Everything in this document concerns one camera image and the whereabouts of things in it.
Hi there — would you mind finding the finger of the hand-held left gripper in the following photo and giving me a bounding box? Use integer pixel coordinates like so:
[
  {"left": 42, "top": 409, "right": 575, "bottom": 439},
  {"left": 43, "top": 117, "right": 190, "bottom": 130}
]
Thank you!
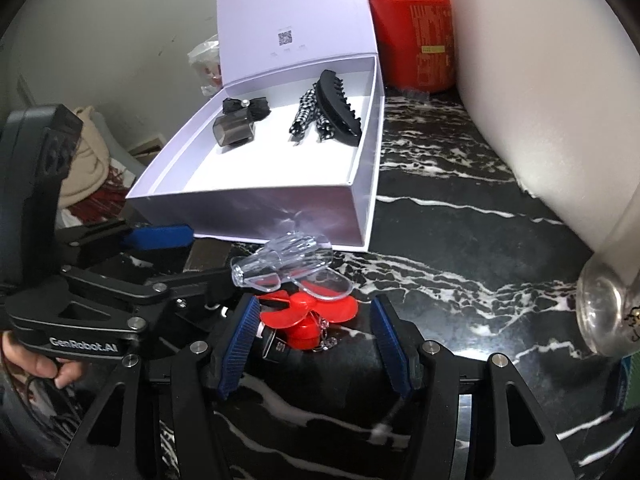
[
  {"left": 55, "top": 220, "right": 195, "bottom": 261},
  {"left": 60, "top": 265, "right": 243, "bottom": 313}
]

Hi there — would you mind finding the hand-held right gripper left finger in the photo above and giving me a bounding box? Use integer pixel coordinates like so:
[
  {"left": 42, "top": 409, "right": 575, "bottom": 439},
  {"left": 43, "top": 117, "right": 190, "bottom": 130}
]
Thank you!
[{"left": 60, "top": 294, "right": 263, "bottom": 480}]

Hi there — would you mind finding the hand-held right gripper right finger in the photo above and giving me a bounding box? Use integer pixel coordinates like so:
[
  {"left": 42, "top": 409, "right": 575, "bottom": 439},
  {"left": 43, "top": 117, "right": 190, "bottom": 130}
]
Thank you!
[{"left": 369, "top": 294, "right": 576, "bottom": 480}]

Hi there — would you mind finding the small red fan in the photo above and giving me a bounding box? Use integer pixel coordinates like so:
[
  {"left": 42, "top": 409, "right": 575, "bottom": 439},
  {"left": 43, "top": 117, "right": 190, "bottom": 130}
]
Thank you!
[{"left": 257, "top": 290, "right": 360, "bottom": 353}]

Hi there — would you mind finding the clear plastic hair claw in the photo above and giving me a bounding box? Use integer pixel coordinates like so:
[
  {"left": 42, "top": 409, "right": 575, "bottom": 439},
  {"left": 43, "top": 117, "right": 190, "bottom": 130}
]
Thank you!
[{"left": 230, "top": 232, "right": 353, "bottom": 303}]

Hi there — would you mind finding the smoky transparent box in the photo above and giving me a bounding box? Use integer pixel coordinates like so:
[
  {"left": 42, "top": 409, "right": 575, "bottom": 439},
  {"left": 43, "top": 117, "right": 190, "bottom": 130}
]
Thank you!
[{"left": 212, "top": 110, "right": 257, "bottom": 148}]

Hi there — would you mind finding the white gift box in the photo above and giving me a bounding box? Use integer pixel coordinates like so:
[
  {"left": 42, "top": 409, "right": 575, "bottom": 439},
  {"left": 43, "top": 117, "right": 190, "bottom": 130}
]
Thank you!
[{"left": 125, "top": 0, "right": 386, "bottom": 253}]

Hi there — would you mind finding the black lace bow hair clip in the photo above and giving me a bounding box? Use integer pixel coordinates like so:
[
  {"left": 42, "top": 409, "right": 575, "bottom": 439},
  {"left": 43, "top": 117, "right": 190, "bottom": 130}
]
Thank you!
[{"left": 221, "top": 94, "right": 272, "bottom": 123}]

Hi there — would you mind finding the black white checkered hair tie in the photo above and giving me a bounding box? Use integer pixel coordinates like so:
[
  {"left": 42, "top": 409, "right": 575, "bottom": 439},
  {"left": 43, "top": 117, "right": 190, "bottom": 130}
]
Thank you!
[{"left": 287, "top": 87, "right": 331, "bottom": 141}]

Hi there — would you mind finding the black hair claw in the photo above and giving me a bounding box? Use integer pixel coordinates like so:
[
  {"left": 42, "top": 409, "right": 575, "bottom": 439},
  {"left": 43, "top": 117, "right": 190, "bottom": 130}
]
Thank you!
[{"left": 314, "top": 69, "right": 363, "bottom": 147}]

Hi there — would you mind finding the person's left hand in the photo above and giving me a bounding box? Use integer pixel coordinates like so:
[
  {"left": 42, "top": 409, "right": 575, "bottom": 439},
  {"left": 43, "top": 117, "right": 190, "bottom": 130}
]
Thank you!
[{"left": 0, "top": 332, "right": 83, "bottom": 391}]

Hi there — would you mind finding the red plaid scarf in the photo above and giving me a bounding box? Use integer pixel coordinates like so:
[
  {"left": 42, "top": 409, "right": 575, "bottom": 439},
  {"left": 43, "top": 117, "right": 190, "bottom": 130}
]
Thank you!
[{"left": 62, "top": 157, "right": 138, "bottom": 226}]

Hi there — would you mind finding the beige blanket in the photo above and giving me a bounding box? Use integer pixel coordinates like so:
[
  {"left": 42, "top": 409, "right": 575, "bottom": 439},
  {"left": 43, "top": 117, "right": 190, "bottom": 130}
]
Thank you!
[{"left": 62, "top": 105, "right": 113, "bottom": 206}]

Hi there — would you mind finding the grey chair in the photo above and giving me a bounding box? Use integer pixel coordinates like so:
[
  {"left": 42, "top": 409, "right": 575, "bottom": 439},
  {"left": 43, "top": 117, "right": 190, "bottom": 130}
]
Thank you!
[{"left": 92, "top": 110, "right": 151, "bottom": 181}]

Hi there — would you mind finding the white plastic bag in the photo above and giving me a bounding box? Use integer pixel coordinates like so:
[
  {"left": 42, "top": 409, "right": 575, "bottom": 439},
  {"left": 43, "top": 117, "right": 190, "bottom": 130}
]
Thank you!
[{"left": 187, "top": 35, "right": 223, "bottom": 96}]

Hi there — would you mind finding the glass jar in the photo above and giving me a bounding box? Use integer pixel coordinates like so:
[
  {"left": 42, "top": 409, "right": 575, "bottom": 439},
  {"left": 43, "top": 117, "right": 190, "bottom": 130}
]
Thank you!
[{"left": 576, "top": 200, "right": 640, "bottom": 356}]

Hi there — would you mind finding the green box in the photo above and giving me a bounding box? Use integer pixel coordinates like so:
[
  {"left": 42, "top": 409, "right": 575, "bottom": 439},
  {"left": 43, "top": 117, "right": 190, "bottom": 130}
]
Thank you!
[{"left": 607, "top": 352, "right": 640, "bottom": 411}]

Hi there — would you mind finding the red canister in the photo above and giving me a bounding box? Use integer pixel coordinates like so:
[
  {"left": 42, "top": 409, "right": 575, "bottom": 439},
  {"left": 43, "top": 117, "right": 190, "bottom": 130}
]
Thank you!
[{"left": 367, "top": 0, "right": 456, "bottom": 93}]

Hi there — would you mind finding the leaning cream frame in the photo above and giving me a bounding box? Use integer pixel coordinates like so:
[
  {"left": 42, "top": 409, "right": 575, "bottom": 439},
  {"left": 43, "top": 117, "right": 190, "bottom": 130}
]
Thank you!
[{"left": 127, "top": 132, "right": 168, "bottom": 166}]

